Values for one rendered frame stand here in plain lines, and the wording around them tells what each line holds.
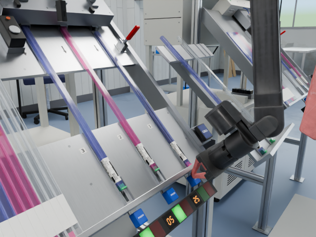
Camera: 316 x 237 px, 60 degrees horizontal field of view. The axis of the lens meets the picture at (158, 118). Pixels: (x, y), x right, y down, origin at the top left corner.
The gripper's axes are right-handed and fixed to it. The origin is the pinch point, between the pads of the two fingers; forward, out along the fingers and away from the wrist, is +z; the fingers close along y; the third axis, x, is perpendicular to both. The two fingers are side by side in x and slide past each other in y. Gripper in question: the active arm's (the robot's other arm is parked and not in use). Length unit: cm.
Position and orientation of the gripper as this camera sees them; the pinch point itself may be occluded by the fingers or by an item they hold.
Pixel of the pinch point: (193, 174)
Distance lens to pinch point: 74.7
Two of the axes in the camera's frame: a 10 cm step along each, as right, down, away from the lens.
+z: -5.4, 5.5, 6.3
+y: -6.5, 2.1, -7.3
